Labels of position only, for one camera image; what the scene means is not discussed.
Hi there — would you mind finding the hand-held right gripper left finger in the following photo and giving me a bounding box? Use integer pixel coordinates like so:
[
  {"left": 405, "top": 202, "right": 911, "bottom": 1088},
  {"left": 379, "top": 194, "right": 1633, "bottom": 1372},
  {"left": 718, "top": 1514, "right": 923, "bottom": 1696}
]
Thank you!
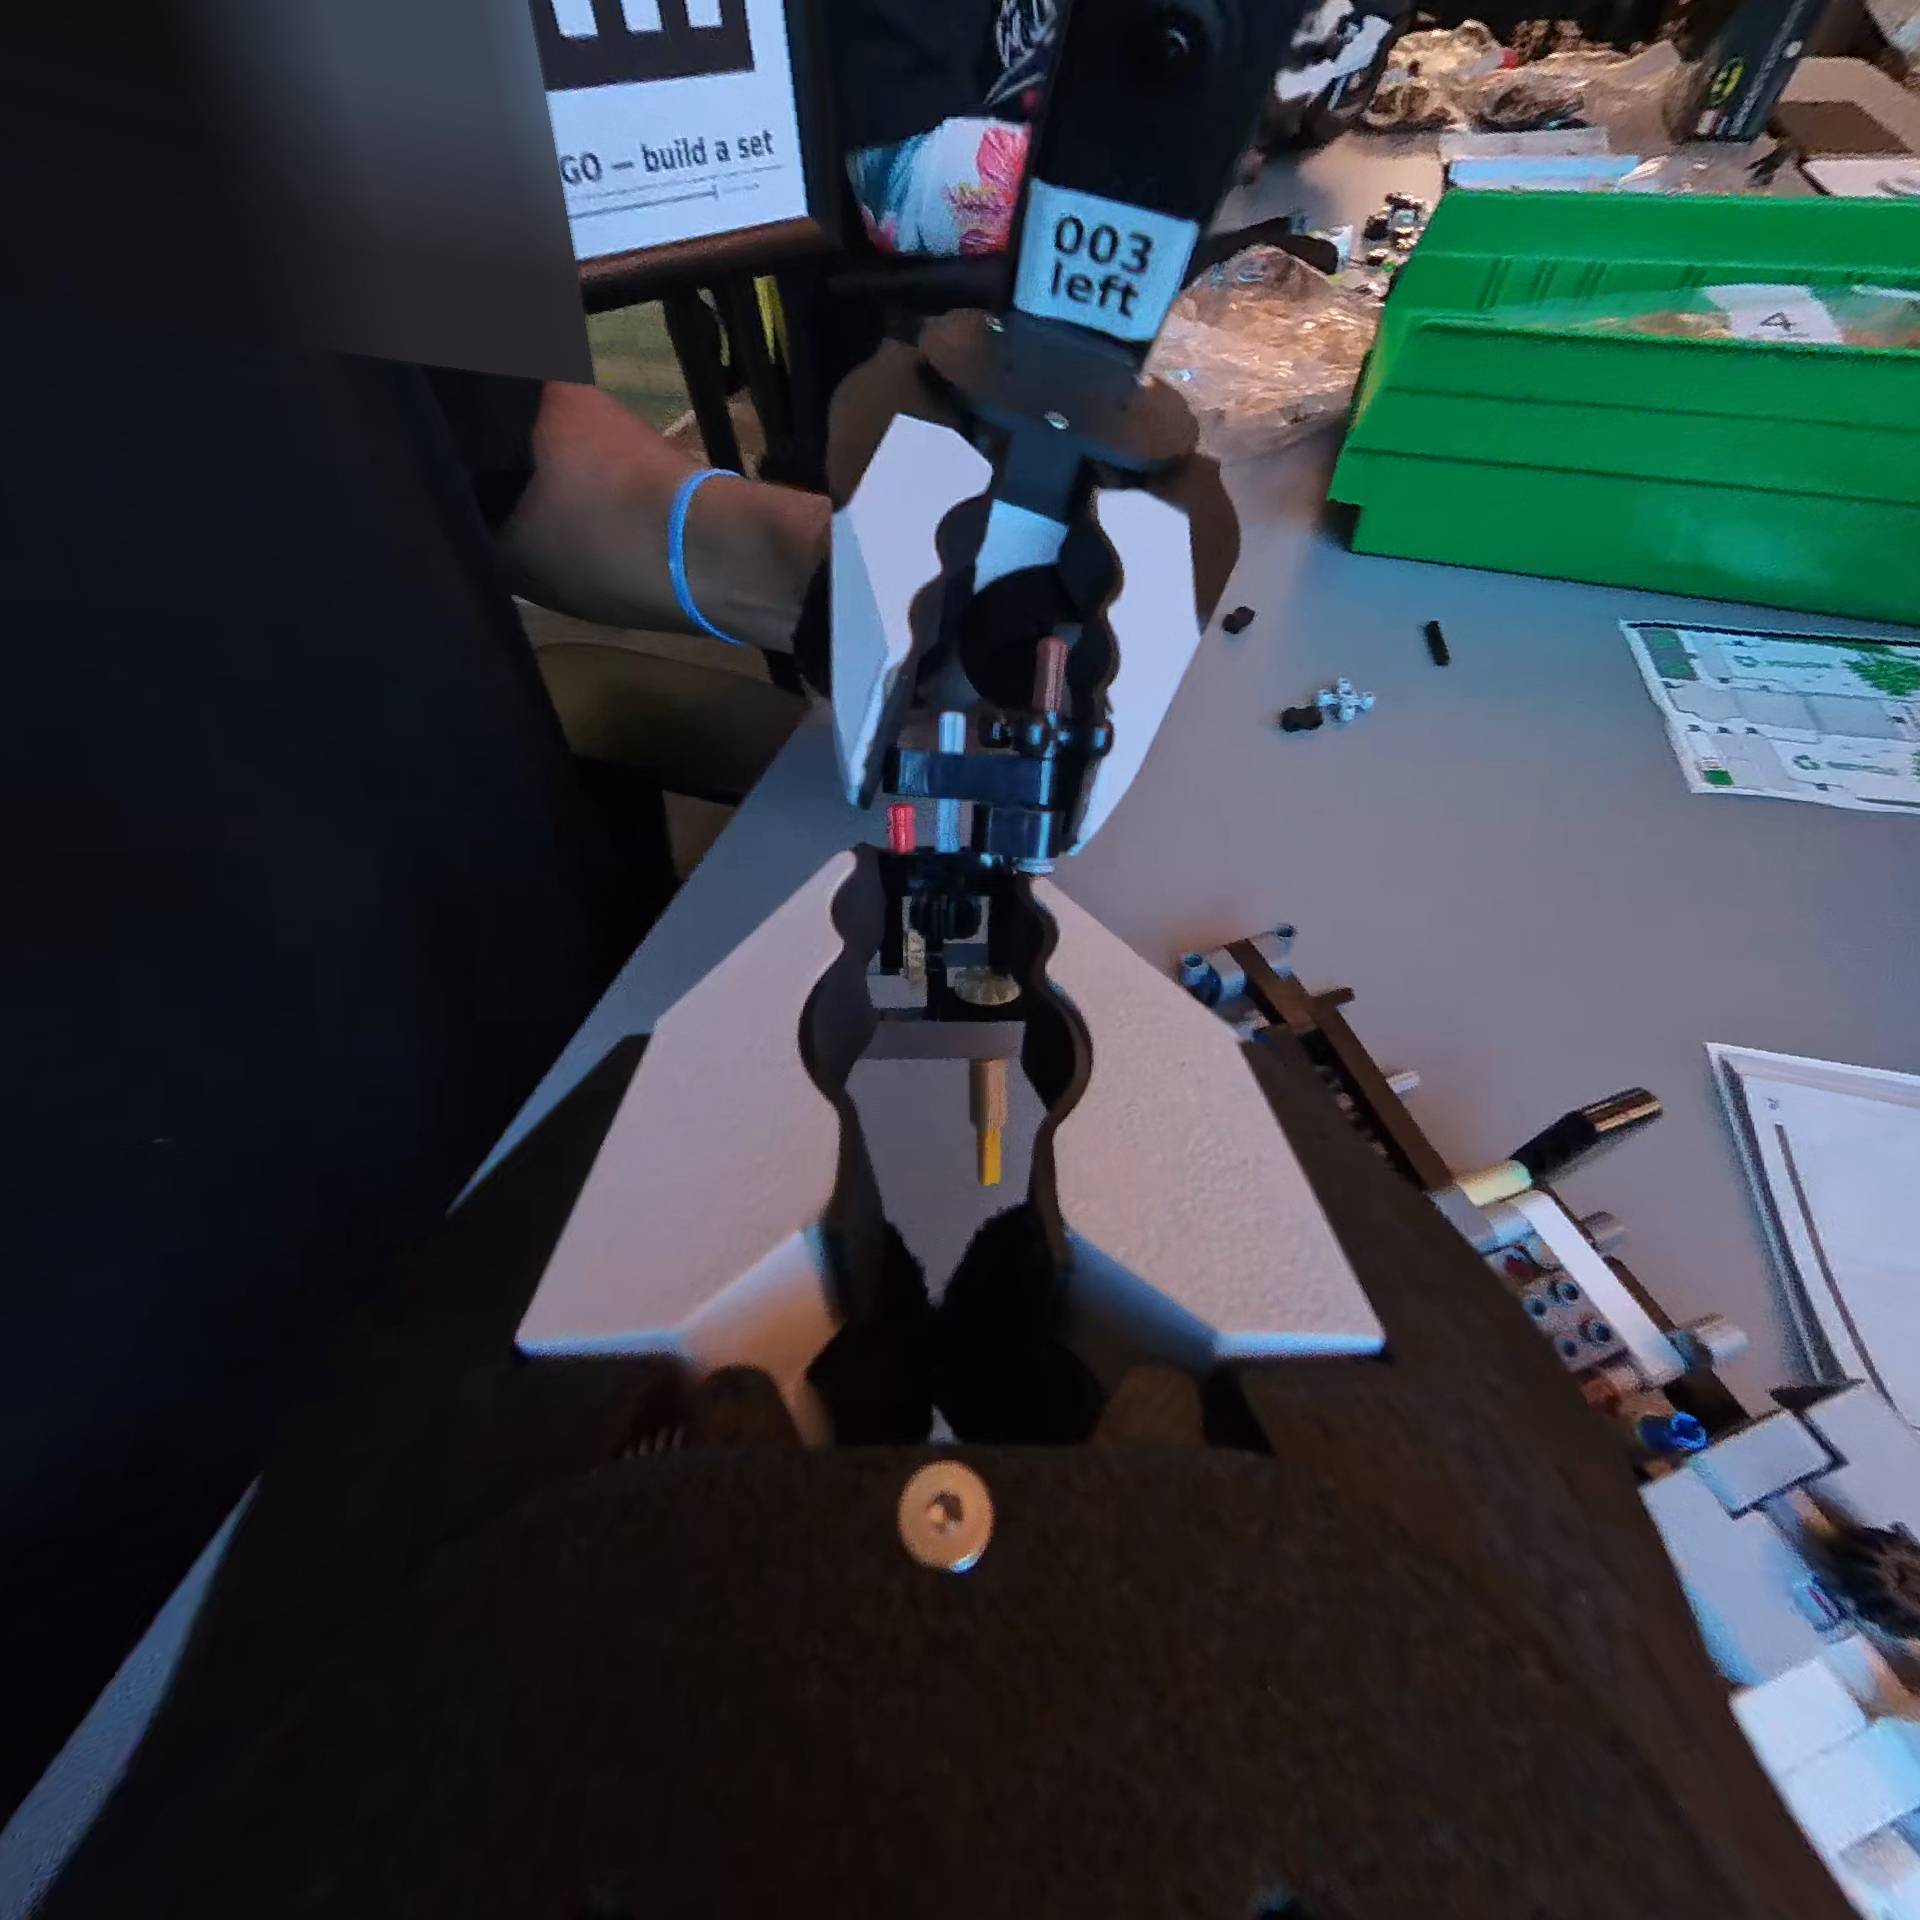
[{"left": 513, "top": 845, "right": 908, "bottom": 1446}]

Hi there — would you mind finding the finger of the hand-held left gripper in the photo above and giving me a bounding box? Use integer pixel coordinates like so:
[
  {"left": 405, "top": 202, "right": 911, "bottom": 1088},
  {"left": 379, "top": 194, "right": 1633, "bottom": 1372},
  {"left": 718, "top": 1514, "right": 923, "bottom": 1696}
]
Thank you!
[
  {"left": 830, "top": 412, "right": 1003, "bottom": 813},
  {"left": 1048, "top": 482, "right": 1205, "bottom": 863}
]

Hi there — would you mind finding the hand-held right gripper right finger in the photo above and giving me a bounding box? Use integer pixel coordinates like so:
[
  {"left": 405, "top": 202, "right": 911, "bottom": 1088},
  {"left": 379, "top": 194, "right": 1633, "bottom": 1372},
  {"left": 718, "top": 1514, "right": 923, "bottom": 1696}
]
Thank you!
[{"left": 1017, "top": 876, "right": 1386, "bottom": 1405}]

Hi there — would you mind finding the small black lego subassembly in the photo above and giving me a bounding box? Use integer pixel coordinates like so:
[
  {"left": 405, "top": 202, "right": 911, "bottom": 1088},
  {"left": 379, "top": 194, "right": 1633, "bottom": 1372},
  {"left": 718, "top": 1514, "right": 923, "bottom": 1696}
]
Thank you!
[{"left": 878, "top": 639, "right": 1124, "bottom": 1190}]

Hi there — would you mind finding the person's left forearm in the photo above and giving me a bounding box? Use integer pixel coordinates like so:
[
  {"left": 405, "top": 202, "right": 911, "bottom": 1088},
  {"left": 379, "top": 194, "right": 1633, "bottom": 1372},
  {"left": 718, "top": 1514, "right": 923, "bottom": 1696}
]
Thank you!
[{"left": 494, "top": 378, "right": 837, "bottom": 664}]

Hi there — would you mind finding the pile of lego part bags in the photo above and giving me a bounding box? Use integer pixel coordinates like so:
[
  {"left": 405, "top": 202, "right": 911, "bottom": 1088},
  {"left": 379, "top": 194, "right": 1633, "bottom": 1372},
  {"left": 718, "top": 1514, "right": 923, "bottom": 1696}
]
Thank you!
[{"left": 1276, "top": 0, "right": 1705, "bottom": 143}]

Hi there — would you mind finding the white lego truck model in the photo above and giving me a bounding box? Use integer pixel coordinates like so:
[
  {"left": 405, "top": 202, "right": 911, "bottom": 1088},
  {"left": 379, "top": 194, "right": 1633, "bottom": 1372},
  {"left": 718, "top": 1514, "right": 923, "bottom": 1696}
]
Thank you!
[{"left": 1179, "top": 922, "right": 1920, "bottom": 1920}]

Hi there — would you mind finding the floral cloth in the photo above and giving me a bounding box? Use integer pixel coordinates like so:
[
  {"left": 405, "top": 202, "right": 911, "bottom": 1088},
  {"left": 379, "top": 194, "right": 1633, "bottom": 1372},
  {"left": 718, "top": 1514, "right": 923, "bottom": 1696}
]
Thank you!
[{"left": 843, "top": 111, "right": 1039, "bottom": 269}]

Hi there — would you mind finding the blue wristband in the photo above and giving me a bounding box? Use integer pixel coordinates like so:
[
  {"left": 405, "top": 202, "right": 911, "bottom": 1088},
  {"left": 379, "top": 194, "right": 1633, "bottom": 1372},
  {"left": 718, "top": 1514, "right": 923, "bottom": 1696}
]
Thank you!
[{"left": 665, "top": 469, "right": 752, "bottom": 651}]

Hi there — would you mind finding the tan upholstered chair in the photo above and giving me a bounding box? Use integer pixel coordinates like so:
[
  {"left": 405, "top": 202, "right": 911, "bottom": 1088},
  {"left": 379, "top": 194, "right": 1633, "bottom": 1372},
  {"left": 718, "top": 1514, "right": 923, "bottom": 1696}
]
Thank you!
[{"left": 517, "top": 631, "right": 823, "bottom": 881}]

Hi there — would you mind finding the clear plastic bag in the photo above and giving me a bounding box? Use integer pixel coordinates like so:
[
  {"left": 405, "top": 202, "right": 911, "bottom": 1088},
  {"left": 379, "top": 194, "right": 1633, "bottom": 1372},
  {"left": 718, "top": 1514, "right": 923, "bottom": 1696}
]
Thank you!
[{"left": 1154, "top": 225, "right": 1388, "bottom": 458}]

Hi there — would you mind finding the framed marker sign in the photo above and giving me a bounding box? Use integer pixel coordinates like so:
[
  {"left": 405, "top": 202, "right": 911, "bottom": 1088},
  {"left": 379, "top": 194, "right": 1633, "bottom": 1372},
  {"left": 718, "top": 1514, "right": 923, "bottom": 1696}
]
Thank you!
[{"left": 531, "top": 0, "right": 845, "bottom": 293}]

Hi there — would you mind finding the green plastic bin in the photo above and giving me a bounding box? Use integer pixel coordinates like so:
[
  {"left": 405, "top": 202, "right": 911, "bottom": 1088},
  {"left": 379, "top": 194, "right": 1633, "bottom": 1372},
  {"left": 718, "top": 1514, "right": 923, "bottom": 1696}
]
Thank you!
[{"left": 1326, "top": 188, "right": 1920, "bottom": 584}]

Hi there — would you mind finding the person's dark clothing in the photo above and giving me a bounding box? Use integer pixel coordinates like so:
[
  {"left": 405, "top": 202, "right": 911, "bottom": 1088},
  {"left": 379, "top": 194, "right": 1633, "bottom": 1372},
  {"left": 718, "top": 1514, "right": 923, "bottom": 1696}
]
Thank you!
[{"left": 0, "top": 345, "right": 676, "bottom": 1801}]

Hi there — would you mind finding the green printed sticker sheet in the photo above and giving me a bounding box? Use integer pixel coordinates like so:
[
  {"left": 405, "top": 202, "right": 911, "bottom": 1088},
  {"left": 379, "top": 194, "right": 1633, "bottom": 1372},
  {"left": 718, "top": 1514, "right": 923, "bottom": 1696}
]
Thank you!
[{"left": 1620, "top": 619, "right": 1920, "bottom": 816}]

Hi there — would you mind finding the black box with yellow logo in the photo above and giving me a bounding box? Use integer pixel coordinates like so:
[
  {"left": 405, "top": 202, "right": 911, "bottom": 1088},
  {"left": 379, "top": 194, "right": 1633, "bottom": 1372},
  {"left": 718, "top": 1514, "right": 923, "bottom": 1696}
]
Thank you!
[{"left": 1693, "top": 0, "right": 1834, "bottom": 148}]

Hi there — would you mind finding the open instruction booklet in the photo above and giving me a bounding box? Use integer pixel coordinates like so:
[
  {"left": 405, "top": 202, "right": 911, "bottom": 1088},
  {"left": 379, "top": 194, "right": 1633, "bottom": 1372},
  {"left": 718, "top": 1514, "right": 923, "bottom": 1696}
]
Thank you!
[{"left": 1706, "top": 1044, "right": 1920, "bottom": 1431}]

